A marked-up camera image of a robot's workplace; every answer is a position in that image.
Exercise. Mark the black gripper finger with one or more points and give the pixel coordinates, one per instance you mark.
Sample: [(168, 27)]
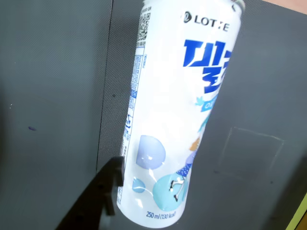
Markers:
[(91, 203)]

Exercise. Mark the white blue drink can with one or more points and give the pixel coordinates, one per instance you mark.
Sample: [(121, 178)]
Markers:
[(168, 95)]

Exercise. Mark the plain grey mat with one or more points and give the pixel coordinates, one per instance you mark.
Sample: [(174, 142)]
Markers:
[(48, 72)]

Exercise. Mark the grey mat with chalk square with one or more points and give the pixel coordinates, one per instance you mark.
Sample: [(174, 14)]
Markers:
[(263, 95)]

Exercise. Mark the yellow paper sheet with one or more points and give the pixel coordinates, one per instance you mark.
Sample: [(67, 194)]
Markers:
[(301, 218)]

